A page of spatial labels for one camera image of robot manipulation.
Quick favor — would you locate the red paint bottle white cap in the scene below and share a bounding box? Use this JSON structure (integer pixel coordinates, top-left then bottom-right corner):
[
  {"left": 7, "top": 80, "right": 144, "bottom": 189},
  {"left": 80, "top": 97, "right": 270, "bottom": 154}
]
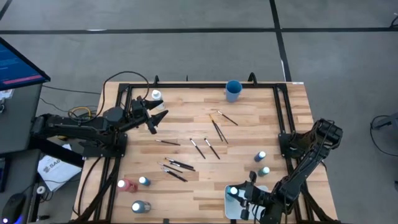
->
[{"left": 117, "top": 179, "right": 139, "bottom": 194}]

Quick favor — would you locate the grey desk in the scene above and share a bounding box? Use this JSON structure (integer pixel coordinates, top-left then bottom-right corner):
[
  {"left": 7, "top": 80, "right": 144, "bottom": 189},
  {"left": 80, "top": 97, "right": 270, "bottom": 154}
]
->
[{"left": 0, "top": 83, "right": 44, "bottom": 156}]

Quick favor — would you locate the white plastic tray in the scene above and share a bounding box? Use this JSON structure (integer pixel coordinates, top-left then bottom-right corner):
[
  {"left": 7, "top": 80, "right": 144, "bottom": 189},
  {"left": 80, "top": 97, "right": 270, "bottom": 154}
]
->
[{"left": 224, "top": 185, "right": 270, "bottom": 221}]

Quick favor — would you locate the thin black floor cable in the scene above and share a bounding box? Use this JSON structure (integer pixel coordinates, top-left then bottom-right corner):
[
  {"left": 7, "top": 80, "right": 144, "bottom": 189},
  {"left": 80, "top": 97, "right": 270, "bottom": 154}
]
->
[{"left": 42, "top": 84, "right": 102, "bottom": 95}]

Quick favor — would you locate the large navy paint bottle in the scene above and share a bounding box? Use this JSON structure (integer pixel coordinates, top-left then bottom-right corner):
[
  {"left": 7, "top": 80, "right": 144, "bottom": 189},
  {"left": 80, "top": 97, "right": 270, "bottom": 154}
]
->
[{"left": 131, "top": 200, "right": 152, "bottom": 215}]

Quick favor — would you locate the blue plastic cup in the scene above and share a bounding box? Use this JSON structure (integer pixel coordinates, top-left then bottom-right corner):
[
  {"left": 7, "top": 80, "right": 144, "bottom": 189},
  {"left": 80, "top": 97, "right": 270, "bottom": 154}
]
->
[{"left": 225, "top": 80, "right": 243, "bottom": 103}]

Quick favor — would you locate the computer monitor blue screen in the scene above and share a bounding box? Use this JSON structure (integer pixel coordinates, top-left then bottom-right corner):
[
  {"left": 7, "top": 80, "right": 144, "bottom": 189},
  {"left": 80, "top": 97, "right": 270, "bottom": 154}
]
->
[{"left": 0, "top": 37, "right": 52, "bottom": 92}]

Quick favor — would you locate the yellow cable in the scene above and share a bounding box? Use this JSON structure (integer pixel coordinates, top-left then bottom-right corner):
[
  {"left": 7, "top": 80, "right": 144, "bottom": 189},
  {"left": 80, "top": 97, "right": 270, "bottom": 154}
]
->
[{"left": 67, "top": 106, "right": 93, "bottom": 121}]

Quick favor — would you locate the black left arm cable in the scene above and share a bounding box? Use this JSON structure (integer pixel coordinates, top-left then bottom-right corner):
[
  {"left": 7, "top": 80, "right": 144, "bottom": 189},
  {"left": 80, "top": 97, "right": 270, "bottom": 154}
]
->
[{"left": 101, "top": 70, "right": 150, "bottom": 116}]

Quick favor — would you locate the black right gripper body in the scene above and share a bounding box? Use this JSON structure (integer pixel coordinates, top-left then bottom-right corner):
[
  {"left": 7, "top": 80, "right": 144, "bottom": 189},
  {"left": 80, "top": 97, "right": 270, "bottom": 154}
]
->
[{"left": 239, "top": 170, "right": 274, "bottom": 223}]

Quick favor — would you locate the black computer mouse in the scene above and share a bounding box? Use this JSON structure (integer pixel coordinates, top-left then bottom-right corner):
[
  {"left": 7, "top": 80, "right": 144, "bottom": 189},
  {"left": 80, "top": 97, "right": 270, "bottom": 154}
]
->
[{"left": 1, "top": 192, "right": 27, "bottom": 223}]

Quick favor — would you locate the black metal beam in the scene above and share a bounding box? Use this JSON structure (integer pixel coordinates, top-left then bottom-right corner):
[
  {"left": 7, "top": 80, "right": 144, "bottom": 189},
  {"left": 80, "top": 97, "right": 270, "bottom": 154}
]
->
[{"left": 28, "top": 136, "right": 85, "bottom": 168}]

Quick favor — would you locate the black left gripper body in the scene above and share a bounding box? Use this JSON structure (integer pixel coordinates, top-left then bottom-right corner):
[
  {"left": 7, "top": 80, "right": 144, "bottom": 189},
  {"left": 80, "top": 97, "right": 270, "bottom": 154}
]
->
[{"left": 129, "top": 96, "right": 158, "bottom": 135}]

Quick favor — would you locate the black looped floor cable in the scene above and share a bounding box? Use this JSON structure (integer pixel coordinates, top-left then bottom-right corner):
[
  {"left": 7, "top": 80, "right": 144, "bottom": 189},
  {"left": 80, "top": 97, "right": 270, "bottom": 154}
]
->
[{"left": 369, "top": 114, "right": 398, "bottom": 157}]

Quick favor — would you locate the white paper booklet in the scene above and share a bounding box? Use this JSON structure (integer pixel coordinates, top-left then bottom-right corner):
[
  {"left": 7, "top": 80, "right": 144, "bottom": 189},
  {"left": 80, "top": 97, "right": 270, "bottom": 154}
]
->
[{"left": 37, "top": 144, "right": 83, "bottom": 192}]

